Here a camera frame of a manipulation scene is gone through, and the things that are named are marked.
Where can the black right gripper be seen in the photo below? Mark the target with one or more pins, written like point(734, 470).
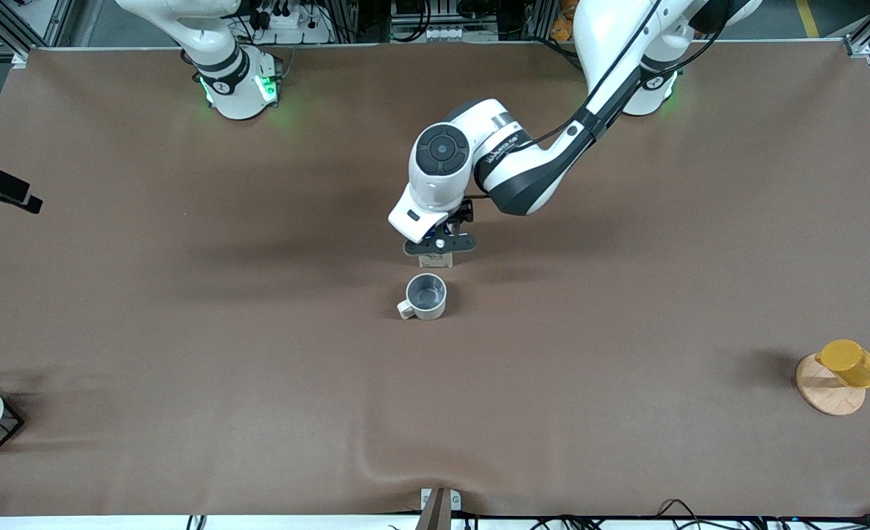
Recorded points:
point(2, 182)

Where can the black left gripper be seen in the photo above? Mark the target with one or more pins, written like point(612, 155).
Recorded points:
point(464, 213)

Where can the blue milk carton green cap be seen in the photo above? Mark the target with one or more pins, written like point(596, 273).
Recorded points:
point(435, 260)

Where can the beige mug grey inside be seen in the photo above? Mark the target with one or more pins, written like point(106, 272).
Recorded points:
point(426, 298)

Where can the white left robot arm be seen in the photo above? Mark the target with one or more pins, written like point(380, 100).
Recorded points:
point(531, 173)

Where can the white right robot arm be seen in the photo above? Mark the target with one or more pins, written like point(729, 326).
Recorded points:
point(236, 88)

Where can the round wooden cup stand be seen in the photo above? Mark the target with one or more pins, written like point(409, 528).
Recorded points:
point(829, 401)

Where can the yellow plastic cup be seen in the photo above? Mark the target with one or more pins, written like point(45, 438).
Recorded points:
point(851, 363)

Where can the brown table cover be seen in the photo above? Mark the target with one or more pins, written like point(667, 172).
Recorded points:
point(435, 368)

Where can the bag of orange buns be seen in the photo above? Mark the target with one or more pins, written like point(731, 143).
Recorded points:
point(561, 26)

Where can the white power strip with plugs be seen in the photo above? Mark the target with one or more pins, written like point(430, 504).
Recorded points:
point(295, 31)

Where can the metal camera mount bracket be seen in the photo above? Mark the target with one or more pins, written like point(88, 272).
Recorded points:
point(439, 515)

